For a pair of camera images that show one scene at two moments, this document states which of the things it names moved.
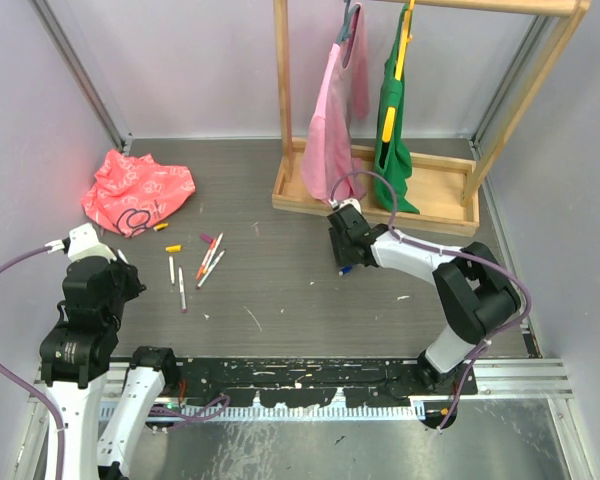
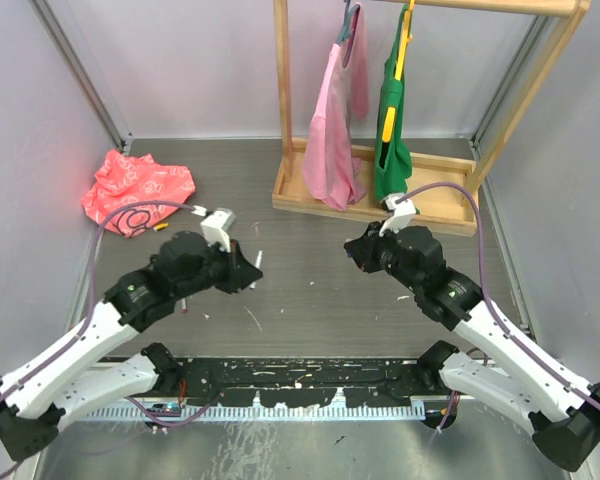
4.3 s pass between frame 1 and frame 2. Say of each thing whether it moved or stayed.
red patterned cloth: stayed
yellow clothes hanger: stayed
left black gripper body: moved
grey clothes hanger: stayed
